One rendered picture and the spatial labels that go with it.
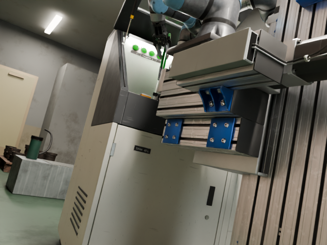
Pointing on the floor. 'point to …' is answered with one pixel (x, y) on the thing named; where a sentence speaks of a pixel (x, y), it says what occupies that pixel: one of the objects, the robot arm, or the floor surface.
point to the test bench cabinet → (76, 231)
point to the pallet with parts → (6, 166)
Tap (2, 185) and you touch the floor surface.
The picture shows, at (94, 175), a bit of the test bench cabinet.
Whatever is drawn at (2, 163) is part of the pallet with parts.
